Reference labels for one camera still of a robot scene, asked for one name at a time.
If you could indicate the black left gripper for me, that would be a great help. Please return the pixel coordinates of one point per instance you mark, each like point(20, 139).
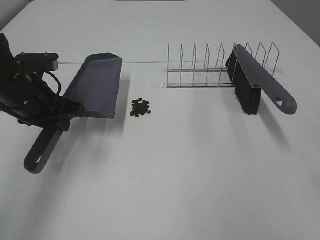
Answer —
point(31, 101)

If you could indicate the grey plastic dustpan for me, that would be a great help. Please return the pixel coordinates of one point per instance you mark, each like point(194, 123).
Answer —
point(96, 87)

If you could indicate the pile of coffee beans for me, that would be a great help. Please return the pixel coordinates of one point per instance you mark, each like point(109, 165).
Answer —
point(140, 107)

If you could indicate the grey brush with black bristles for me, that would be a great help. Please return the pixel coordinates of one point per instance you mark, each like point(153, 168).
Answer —
point(250, 79)

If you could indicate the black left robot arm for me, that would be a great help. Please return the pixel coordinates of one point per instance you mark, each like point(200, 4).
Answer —
point(8, 65)

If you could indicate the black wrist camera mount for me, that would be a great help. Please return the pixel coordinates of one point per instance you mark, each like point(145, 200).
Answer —
point(38, 61)

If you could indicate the chrome wire dish rack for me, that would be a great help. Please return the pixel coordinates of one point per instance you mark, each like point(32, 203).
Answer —
point(190, 66)

